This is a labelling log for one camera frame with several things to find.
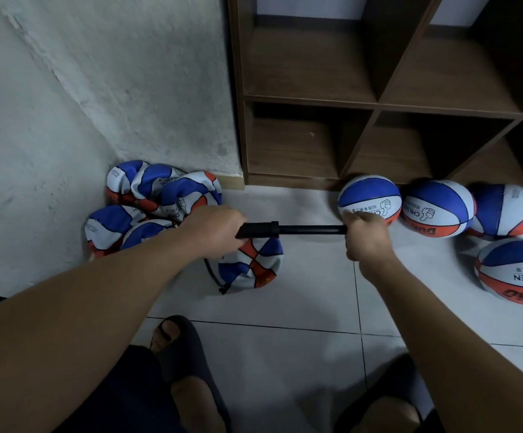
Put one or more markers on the person's left hand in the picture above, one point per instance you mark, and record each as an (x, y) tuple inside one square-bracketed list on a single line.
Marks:
[(212, 231)]

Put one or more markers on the person's right hand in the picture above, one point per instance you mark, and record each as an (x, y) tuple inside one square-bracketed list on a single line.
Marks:
[(370, 240)]

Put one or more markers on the black hand pump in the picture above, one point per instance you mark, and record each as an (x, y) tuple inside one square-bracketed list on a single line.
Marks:
[(257, 230)]

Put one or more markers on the brown wooden cubby shelf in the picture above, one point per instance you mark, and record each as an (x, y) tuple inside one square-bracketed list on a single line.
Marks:
[(307, 72)]

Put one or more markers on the person's left forearm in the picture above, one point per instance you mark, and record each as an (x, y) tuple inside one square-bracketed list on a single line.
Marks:
[(63, 342)]

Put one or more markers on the person's right forearm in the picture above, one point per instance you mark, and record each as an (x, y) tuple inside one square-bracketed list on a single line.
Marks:
[(465, 351)]

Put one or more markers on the person's left foot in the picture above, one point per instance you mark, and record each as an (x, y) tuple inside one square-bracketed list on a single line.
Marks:
[(196, 406)]

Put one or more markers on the black sandal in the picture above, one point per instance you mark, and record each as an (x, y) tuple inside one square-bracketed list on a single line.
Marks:
[(187, 351), (397, 379)]

